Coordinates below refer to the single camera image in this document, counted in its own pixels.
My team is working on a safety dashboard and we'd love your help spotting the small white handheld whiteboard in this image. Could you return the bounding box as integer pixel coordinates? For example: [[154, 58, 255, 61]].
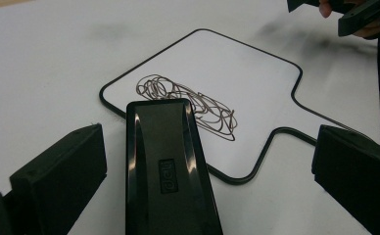
[[98, 27, 380, 186]]

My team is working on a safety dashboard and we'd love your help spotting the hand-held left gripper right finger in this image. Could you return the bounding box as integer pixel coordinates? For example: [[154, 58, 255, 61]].
[[310, 124, 380, 235]]

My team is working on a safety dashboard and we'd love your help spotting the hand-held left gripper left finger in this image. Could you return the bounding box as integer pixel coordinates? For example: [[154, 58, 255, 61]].
[[2, 122, 108, 235]]

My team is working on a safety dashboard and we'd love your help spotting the black whiteboard eraser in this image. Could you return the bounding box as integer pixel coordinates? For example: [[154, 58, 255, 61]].
[[124, 98, 224, 235]]

